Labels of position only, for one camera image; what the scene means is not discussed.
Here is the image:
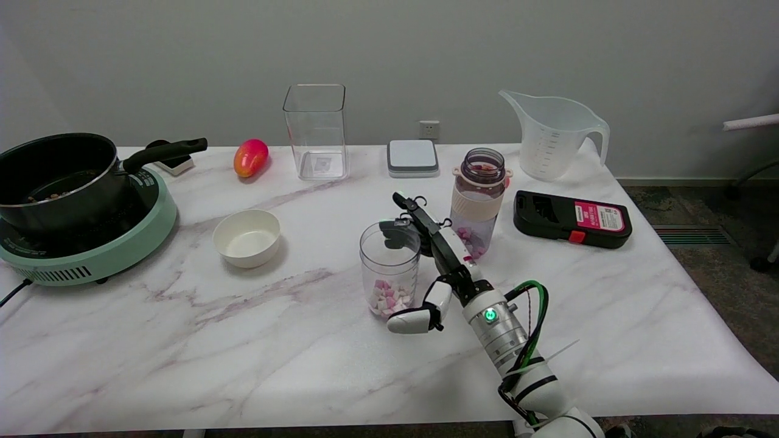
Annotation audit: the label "white ceramic bowl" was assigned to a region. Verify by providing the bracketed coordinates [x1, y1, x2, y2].
[212, 209, 282, 269]

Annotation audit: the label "clear round measuring cup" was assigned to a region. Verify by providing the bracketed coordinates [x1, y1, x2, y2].
[359, 220, 422, 322]

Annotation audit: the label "white grey kitchen scale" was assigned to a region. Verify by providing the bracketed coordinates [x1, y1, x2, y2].
[387, 139, 440, 178]

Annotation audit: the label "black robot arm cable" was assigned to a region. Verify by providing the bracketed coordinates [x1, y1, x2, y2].
[497, 280, 550, 426]

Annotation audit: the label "black cooker power cable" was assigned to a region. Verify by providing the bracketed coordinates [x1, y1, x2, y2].
[0, 279, 32, 308]

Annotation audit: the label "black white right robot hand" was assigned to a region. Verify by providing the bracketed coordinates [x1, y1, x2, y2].
[379, 192, 495, 336]

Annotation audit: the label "green robot arm cable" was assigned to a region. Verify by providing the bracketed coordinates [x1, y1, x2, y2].
[508, 282, 544, 425]

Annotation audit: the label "black case red label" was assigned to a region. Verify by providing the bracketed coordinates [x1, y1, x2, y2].
[513, 190, 633, 249]

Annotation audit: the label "large translucent measuring jug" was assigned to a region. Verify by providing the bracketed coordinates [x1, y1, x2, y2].
[498, 89, 610, 182]

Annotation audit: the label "green induction cooker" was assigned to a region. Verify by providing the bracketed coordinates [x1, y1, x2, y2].
[0, 165, 178, 287]

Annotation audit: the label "floor vent grille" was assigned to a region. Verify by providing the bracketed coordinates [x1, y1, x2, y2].
[652, 224, 735, 246]

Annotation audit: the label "clear square storage container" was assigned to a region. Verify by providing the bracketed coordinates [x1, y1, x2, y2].
[282, 84, 351, 181]

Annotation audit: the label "red orange mango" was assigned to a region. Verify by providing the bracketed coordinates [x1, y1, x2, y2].
[234, 139, 270, 178]

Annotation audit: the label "small black white gadget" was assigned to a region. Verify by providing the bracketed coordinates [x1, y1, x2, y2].
[145, 140, 195, 177]

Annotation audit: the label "clear water bottle beige sleeve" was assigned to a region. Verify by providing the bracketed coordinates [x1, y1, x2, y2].
[447, 148, 513, 262]

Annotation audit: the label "pink white candy pieces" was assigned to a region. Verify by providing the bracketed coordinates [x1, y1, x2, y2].
[369, 279, 413, 321]
[453, 227, 487, 260]

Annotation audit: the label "black saucepan with handle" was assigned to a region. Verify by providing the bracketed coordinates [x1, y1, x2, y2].
[0, 133, 208, 239]

